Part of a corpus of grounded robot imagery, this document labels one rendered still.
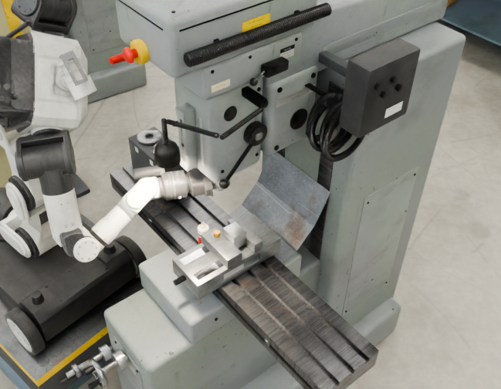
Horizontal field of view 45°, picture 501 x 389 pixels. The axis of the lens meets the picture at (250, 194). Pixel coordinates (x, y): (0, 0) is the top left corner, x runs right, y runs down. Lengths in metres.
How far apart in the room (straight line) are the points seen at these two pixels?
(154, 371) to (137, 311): 0.25
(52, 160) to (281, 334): 0.85
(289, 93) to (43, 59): 0.69
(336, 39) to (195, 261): 0.83
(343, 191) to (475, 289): 1.52
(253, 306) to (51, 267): 1.02
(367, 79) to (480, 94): 3.48
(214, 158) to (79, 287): 1.02
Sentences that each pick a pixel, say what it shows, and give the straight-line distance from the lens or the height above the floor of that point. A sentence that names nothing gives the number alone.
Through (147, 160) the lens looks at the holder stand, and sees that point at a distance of 2.26.
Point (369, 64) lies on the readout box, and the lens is 1.57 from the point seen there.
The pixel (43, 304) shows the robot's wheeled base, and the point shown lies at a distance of 2.48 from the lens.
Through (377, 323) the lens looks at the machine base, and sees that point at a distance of 2.90.
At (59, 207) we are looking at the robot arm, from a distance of 1.79.
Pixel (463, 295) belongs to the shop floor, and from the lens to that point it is 3.38.
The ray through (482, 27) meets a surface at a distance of 5.48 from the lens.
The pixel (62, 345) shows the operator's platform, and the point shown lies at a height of 0.40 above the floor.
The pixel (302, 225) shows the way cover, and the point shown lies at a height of 0.94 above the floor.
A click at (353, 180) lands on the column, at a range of 2.05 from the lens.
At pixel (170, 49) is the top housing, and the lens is 1.41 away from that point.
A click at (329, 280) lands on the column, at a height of 0.65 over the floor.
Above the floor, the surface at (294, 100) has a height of 1.51.
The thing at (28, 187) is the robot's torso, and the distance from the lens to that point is 2.26.
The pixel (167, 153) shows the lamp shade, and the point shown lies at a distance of 1.61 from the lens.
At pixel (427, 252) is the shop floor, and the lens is 3.53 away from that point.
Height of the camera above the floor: 2.48
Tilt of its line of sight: 42 degrees down
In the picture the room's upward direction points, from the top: 1 degrees clockwise
